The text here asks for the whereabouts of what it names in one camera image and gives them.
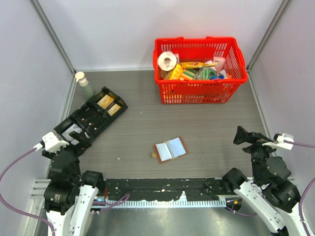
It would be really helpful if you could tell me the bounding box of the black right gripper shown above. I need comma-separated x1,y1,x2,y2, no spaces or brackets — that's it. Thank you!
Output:
233,125,282,181

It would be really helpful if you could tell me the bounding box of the brown leather card holder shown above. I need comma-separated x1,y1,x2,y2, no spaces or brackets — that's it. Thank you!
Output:
151,136,189,164

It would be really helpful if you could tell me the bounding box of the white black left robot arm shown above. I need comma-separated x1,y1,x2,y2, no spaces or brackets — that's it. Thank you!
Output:
42,131,105,236

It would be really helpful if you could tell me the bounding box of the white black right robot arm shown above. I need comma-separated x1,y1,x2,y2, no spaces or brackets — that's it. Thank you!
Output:
222,126,315,236

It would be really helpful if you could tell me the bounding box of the silver card in tray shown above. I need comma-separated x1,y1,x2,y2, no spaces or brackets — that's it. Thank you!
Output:
62,124,82,140

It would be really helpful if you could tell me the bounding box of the black card organizer tray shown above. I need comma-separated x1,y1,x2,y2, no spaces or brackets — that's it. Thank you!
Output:
54,87,128,144

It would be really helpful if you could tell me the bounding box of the gold card in tray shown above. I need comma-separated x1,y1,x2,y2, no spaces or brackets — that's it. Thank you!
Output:
97,95,114,109

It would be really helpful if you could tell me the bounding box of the blue packet in basket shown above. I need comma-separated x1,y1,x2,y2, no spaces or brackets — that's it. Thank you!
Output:
210,74,224,80

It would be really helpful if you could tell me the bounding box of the green soap pump bottle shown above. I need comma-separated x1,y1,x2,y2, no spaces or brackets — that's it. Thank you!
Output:
74,71,96,100

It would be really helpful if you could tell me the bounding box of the green round package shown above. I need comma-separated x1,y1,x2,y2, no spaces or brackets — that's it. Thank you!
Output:
195,67,219,80

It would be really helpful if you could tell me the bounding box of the red plastic shopping basket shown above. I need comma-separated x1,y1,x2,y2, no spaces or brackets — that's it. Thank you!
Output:
153,36,248,104

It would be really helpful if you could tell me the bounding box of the pink white box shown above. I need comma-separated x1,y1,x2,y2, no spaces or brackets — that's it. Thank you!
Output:
212,57,226,72

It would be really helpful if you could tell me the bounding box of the yellow snack packet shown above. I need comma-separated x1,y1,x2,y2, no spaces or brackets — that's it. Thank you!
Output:
179,62,217,69

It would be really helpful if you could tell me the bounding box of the yellow green sponge pack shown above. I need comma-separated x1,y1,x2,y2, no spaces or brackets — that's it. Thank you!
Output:
164,69,197,81

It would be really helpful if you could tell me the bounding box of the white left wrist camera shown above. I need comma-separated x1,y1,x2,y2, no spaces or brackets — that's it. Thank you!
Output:
33,132,69,153

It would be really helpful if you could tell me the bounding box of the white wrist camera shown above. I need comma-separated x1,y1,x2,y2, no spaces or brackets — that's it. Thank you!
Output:
262,133,294,150
33,132,69,153

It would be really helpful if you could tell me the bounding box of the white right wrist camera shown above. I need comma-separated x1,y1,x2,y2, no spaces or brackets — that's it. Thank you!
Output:
262,133,294,150

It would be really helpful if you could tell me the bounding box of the aluminium rail frame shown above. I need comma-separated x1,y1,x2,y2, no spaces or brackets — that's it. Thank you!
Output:
31,177,296,208

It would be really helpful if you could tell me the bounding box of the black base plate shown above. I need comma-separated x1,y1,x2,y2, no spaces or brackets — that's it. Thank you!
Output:
103,177,234,202

